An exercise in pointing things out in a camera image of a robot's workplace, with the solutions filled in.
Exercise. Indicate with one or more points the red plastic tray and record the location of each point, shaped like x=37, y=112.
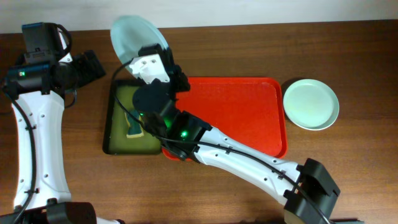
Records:
x=247, y=109

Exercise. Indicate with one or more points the light blue plate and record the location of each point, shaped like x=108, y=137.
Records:
x=129, y=34

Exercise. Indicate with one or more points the black tray with green liquid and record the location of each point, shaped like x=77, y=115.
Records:
x=118, y=139

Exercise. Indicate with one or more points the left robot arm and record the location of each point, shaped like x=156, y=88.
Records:
x=36, y=88

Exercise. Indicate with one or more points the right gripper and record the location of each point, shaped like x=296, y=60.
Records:
x=151, y=73

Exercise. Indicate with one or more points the light green plate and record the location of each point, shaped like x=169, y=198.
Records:
x=310, y=104

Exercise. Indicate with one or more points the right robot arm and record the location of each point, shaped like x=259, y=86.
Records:
x=307, y=192

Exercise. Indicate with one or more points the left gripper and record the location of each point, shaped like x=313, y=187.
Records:
x=88, y=68

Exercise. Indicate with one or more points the green yellow sponge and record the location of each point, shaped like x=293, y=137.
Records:
x=134, y=129

